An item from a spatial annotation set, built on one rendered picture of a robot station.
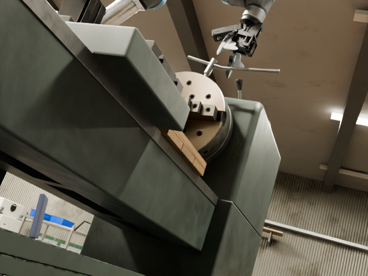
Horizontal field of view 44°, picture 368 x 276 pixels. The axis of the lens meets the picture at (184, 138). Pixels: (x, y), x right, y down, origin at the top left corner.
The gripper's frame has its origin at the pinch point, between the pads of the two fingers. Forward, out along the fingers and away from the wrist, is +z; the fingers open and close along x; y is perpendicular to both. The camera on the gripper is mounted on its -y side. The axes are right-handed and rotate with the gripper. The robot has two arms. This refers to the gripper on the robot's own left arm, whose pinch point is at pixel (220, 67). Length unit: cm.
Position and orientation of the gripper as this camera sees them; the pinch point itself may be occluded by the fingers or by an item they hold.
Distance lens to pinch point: 158.4
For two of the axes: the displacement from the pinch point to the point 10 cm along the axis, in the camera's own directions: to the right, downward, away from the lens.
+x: 3.0, 3.9, 8.7
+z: -4.6, 8.6, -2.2
